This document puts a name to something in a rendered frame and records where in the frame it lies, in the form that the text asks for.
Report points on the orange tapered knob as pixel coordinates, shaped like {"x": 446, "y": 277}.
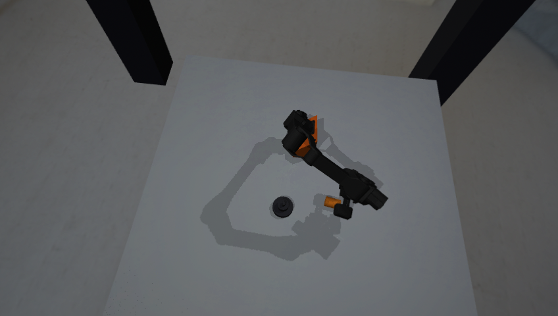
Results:
{"x": 330, "y": 202}

